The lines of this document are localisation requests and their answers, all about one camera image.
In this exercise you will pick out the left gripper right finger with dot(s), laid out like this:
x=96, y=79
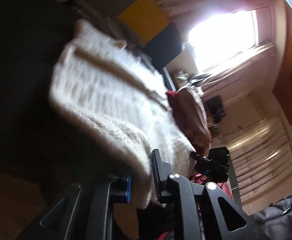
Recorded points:
x=200, y=211

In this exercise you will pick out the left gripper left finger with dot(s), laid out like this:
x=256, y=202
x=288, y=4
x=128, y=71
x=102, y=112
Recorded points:
x=83, y=211

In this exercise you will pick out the white knitted sweater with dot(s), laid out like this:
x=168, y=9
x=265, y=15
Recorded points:
x=103, y=89

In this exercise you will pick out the red garment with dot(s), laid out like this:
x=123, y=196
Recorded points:
x=172, y=98

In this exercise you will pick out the grey zippered bag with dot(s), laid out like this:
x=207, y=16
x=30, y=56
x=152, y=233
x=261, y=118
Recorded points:
x=276, y=220

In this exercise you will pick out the yellow grey black cushion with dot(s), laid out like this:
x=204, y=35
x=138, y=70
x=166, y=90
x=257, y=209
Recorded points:
x=145, y=27

